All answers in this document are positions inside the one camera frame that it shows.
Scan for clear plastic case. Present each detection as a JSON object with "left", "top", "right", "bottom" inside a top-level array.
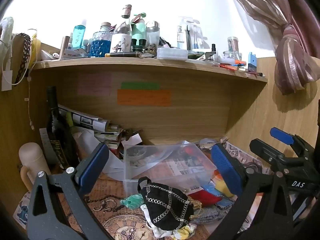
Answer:
[{"left": 157, "top": 47, "right": 189, "bottom": 60}]

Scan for black cap with chains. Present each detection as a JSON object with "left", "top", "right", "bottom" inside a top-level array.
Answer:
[{"left": 138, "top": 177, "right": 194, "bottom": 231}]

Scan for white tube box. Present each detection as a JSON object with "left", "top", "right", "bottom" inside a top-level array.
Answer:
[{"left": 58, "top": 48, "right": 90, "bottom": 60}]

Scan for blue cartoon sticker sheet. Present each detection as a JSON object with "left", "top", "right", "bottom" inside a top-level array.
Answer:
[{"left": 14, "top": 192, "right": 32, "bottom": 231}]

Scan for glass bottle with blue beads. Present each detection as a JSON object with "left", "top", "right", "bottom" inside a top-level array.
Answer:
[{"left": 90, "top": 22, "right": 112, "bottom": 57}]

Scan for orange sticky note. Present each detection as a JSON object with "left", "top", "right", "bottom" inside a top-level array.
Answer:
[{"left": 117, "top": 89, "right": 172, "bottom": 106}]

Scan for clear plastic storage box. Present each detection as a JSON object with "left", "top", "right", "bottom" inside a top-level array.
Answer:
[{"left": 123, "top": 140, "right": 218, "bottom": 198}]

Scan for red fabric pouch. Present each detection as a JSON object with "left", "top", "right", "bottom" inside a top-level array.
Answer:
[{"left": 187, "top": 189, "right": 223, "bottom": 207}]

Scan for pink sticky note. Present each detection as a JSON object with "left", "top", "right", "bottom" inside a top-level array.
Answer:
[{"left": 77, "top": 73, "right": 113, "bottom": 96}]

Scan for teal green scrunchie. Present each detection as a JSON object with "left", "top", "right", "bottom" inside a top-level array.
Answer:
[{"left": 120, "top": 194, "right": 145, "bottom": 209}]

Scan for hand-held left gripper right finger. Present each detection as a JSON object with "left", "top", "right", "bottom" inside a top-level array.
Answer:
[{"left": 211, "top": 144, "right": 294, "bottom": 240}]

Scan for wooden shelf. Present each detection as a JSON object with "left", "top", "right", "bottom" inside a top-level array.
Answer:
[{"left": 32, "top": 56, "right": 268, "bottom": 83}]

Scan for mint green bottle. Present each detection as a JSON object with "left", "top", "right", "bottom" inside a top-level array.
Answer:
[{"left": 131, "top": 17, "right": 147, "bottom": 48}]

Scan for cardboard tube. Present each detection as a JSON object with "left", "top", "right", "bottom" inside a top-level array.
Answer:
[{"left": 60, "top": 36, "right": 71, "bottom": 56}]

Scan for rolled magazine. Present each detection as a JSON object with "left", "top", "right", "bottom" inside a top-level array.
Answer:
[{"left": 57, "top": 104, "right": 111, "bottom": 133}]

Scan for black and gold pen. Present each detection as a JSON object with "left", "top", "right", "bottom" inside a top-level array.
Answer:
[{"left": 105, "top": 52, "right": 143, "bottom": 58}]

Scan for black wine bottle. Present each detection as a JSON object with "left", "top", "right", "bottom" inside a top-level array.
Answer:
[{"left": 46, "top": 86, "right": 78, "bottom": 170}]

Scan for blue plastic clip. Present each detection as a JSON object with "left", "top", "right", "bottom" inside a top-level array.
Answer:
[{"left": 247, "top": 52, "right": 257, "bottom": 72}]

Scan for beige mug with handle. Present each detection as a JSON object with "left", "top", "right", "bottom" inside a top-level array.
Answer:
[{"left": 18, "top": 142, "right": 52, "bottom": 193}]

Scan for white cable with tag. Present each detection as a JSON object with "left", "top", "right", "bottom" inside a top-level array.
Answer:
[{"left": 1, "top": 29, "right": 36, "bottom": 131}]

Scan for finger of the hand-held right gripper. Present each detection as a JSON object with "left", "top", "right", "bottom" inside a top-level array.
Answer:
[
  {"left": 249, "top": 138, "right": 301, "bottom": 173},
  {"left": 271, "top": 127, "right": 313, "bottom": 156}
]

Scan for blue cloth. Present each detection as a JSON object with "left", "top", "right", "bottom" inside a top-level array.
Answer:
[{"left": 202, "top": 184, "right": 218, "bottom": 196}]

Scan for pile of papers and booklets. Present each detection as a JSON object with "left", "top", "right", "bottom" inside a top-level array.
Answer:
[{"left": 94, "top": 123, "right": 143, "bottom": 157}]

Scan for white paper sheet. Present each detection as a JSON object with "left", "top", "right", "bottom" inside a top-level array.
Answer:
[{"left": 72, "top": 127, "right": 125, "bottom": 181}]

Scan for dark green binoculars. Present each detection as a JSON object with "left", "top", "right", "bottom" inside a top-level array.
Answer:
[{"left": 131, "top": 38, "right": 148, "bottom": 53}]

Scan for grey knitted pouch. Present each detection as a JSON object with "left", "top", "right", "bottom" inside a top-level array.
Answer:
[{"left": 191, "top": 206, "right": 227, "bottom": 225}]

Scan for white fluffy cloth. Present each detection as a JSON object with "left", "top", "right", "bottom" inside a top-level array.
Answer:
[{"left": 0, "top": 16, "right": 15, "bottom": 56}]

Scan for green sticky note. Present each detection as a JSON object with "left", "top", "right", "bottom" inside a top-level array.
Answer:
[{"left": 121, "top": 82, "right": 161, "bottom": 91}]

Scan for blue liquid bottle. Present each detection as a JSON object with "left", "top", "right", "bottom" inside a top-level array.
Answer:
[{"left": 73, "top": 24, "right": 87, "bottom": 51}]

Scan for patterned headband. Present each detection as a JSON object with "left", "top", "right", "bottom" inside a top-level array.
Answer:
[{"left": 13, "top": 33, "right": 32, "bottom": 86}]

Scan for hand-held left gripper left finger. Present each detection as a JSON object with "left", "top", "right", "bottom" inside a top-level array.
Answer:
[{"left": 27, "top": 142, "right": 110, "bottom": 240}]

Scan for yellow white patterned cloth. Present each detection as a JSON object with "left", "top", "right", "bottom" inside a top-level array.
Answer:
[{"left": 172, "top": 224, "right": 197, "bottom": 240}]

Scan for glass jar with sticks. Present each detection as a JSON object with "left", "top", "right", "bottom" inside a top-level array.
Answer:
[{"left": 223, "top": 37, "right": 241, "bottom": 65}]

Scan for pink striped curtain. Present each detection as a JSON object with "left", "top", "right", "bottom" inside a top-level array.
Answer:
[{"left": 222, "top": 0, "right": 320, "bottom": 96}]

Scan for orange marker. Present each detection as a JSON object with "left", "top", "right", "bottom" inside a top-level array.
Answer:
[{"left": 219, "top": 59, "right": 247, "bottom": 71}]

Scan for clear glass jar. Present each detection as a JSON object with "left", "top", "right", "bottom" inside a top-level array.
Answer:
[{"left": 146, "top": 21, "right": 161, "bottom": 48}]

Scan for clear bottle with figure label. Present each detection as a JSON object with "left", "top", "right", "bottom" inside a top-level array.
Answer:
[{"left": 110, "top": 4, "right": 133, "bottom": 54}]

